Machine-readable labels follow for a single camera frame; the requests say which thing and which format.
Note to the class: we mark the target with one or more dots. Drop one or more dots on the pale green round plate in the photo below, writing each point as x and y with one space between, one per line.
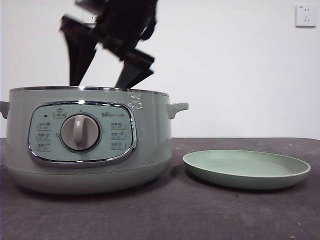
246 180

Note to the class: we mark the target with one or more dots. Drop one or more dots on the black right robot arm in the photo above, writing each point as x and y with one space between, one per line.
120 22

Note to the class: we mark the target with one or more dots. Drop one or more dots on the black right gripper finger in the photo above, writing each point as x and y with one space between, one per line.
77 55
135 72

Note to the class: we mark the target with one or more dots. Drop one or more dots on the pale green electric steamer pot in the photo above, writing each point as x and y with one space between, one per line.
150 130

